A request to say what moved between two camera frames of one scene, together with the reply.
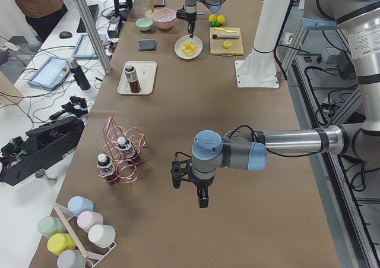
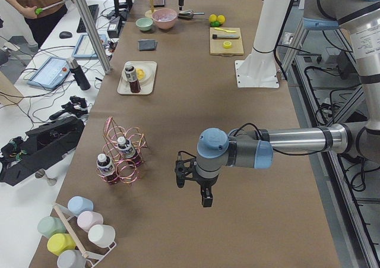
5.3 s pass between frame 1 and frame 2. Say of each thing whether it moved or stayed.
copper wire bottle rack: stayed
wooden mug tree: stayed
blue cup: stayed
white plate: moved
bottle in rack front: stayed
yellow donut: moved
